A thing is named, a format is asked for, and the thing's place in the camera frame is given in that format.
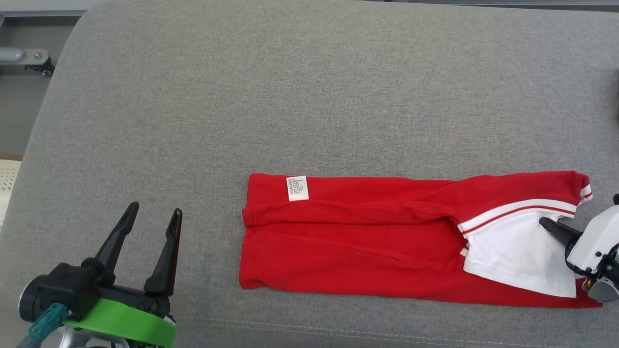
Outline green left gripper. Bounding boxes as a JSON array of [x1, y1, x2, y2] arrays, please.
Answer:
[[63, 202, 183, 348]]

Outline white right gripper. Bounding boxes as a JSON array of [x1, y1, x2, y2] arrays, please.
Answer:
[[539, 202, 619, 291]]

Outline red t-shirt with white sleeves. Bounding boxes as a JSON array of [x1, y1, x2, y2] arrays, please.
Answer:
[[239, 170, 603, 309]]

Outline cream perforated basket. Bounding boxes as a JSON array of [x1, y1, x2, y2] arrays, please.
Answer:
[[0, 159, 23, 229]]

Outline grey metal leg with caster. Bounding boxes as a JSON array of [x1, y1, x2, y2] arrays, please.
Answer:
[[0, 47, 55, 77]]

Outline teal left camera connector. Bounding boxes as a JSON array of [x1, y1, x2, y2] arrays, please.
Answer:
[[17, 303, 69, 348]]

